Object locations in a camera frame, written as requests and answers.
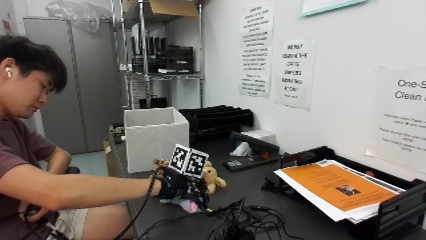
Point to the white earbud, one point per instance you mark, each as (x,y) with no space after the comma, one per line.
(8,72)

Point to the black paper tray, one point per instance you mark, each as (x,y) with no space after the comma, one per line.
(390,213)

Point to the brown cardboard box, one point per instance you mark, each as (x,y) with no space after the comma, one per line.
(161,8)

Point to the short wide paper notice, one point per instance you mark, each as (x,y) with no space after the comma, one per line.
(294,73)

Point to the row of black devices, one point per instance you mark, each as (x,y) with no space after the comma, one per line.
(161,56)

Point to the large laminated paper notice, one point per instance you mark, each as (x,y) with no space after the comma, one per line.
(399,116)

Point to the pink and blue soft toy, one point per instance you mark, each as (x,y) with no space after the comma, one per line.
(186,204)

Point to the small brown spotted toy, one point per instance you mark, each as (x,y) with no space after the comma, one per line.
(160,163)

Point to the white fabric storage box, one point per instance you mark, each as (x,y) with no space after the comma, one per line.
(153,140)

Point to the teal edged white board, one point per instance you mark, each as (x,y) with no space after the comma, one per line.
(330,6)

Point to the small black label card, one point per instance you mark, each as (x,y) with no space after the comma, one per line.
(233,163)

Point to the small white box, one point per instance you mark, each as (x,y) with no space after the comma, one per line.
(261,135)

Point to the white cube of black markers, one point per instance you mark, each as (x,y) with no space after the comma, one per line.
(188,160)

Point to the clear plastic bag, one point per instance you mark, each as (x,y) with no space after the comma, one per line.
(77,13)

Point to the grey metal cabinet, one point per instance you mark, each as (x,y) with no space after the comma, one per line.
(75,86)

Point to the tall narrow paper notice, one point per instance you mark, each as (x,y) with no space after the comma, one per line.
(256,50)

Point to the stack of white papers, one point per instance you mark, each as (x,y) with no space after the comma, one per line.
(327,206)

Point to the the person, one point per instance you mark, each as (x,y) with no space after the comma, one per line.
(27,160)

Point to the yellow teddy bear soft toy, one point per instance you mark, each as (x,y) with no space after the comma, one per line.
(213,178)

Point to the black chair armrest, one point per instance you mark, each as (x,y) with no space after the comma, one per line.
(73,170)

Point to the crumpled white tissue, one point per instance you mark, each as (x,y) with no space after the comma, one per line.
(241,150)

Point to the orange printed sheet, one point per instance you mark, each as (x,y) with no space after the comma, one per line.
(339,186)

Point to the black slotted file organiser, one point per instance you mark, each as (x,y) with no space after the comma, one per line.
(217,120)

